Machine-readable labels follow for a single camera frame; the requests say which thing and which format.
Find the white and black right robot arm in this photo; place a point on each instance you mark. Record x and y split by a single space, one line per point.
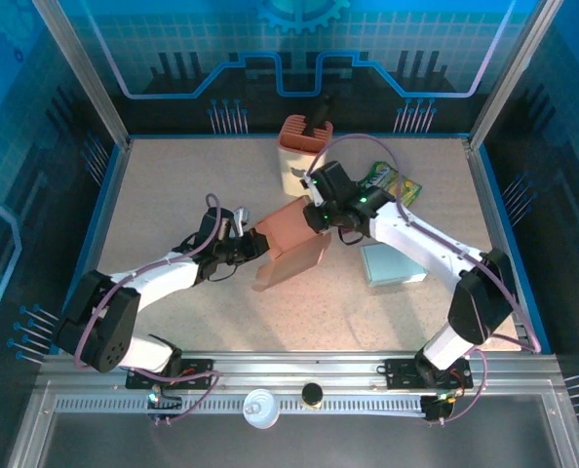
426 244

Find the orange paper box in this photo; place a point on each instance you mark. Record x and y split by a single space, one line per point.
289 234

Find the cream knife block orange top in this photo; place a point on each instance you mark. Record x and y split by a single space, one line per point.
294 161

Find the aluminium frame post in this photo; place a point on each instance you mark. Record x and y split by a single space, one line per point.
80 73
513 73

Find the black round knob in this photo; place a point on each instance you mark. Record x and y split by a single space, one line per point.
312 392

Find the black connector box with LED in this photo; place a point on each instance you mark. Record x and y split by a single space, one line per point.
436 407
165 404

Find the white round cap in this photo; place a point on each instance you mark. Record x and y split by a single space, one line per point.
261 408

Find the light blue paper box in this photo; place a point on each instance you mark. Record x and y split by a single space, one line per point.
392 265

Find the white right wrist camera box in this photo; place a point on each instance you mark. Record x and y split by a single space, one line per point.
313 187

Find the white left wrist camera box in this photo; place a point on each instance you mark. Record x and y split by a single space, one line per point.
241 219

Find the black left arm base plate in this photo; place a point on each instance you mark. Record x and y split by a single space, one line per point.
197 373

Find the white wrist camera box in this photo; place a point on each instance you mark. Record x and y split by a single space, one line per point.
241 219
313 187

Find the aluminium extrusion beam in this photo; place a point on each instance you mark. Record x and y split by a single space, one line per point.
294 370

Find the green yellow candy bag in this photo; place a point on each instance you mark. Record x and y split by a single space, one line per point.
409 187

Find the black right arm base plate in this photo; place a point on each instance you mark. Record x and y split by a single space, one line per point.
401 373

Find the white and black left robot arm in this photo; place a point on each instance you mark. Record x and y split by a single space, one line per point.
163 278

